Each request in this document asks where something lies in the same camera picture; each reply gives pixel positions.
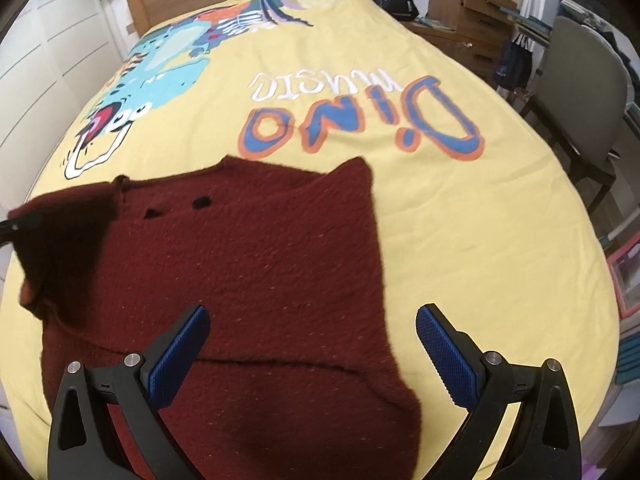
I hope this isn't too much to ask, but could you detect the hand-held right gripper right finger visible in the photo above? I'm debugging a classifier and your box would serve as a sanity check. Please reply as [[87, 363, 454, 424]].
[[416, 303, 583, 480]]

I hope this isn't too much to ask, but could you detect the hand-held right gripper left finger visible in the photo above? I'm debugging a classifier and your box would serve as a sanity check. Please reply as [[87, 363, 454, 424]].
[[47, 304, 211, 480]]

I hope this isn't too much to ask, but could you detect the dark blue bag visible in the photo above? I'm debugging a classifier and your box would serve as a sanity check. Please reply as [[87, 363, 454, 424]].
[[495, 35, 533, 91]]

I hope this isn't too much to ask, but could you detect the dark red knitted sweater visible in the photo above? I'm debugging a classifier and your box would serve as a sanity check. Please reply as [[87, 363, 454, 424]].
[[7, 156, 425, 480]]

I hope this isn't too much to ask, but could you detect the yellow printed blanket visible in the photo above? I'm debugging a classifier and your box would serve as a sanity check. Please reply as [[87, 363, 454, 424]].
[[0, 0, 623, 480]]

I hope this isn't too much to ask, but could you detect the wooden drawer cabinet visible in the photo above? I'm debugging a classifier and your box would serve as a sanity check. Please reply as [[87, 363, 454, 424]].
[[402, 0, 518, 78]]

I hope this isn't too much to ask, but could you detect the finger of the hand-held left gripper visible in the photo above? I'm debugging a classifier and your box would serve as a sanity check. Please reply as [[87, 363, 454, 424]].
[[0, 212, 46, 247]]

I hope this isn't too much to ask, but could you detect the grey upholstered chair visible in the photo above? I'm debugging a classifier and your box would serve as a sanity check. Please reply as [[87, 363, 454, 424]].
[[520, 16, 633, 216]]

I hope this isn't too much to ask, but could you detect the white wardrobe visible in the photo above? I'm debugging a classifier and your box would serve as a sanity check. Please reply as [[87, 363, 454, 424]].
[[0, 0, 126, 128]]

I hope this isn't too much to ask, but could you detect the pink picture frame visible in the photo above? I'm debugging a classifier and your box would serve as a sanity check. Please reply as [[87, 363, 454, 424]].
[[607, 240, 640, 318]]

